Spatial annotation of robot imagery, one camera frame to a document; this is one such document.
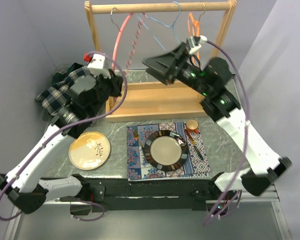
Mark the patterned placemat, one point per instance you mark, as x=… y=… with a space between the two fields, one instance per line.
x=139 y=169

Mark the gold fork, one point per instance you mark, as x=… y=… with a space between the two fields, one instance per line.
x=136 y=135

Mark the blue wire hanger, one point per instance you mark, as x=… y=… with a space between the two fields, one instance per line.
x=156 y=27

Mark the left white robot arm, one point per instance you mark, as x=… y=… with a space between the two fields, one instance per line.
x=24 y=185

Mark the cream floral plate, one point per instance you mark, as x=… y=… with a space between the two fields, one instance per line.
x=89 y=151

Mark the small orange cup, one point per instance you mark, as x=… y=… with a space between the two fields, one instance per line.
x=192 y=126

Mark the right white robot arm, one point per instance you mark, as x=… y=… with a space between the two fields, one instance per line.
x=265 y=165

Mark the navy beige plaid skirt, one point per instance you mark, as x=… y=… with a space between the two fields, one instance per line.
x=56 y=96

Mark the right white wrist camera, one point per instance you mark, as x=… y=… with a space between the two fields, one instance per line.
x=194 y=43

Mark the dark rimmed beige plate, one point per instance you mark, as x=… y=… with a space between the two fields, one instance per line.
x=166 y=150

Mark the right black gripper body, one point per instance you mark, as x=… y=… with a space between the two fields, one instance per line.
x=181 y=66

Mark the green plaid skirt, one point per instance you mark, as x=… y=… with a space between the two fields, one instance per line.
x=62 y=71

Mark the dark handled knife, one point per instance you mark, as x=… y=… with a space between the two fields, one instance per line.
x=194 y=144

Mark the orange clothes hanger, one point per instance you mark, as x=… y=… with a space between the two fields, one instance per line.
x=194 y=28

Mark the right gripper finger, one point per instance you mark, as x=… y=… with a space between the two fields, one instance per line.
x=162 y=73
x=164 y=61

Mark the pink clothes hanger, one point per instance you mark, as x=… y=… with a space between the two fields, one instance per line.
x=127 y=39

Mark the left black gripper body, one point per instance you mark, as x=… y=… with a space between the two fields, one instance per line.
x=107 y=87

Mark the wooden clothes rack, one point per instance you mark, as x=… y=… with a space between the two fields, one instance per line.
x=153 y=100

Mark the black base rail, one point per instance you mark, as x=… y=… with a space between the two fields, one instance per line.
x=117 y=194

